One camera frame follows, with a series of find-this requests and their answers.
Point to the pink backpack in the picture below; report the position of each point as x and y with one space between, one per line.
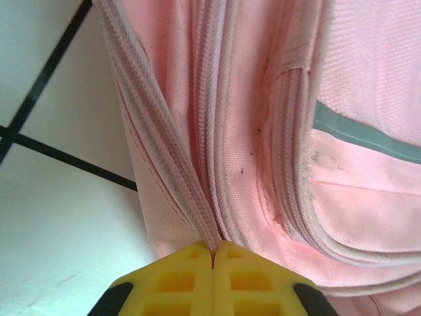
263 131

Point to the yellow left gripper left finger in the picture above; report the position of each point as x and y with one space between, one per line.
171 283

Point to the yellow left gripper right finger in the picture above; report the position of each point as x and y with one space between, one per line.
256 283

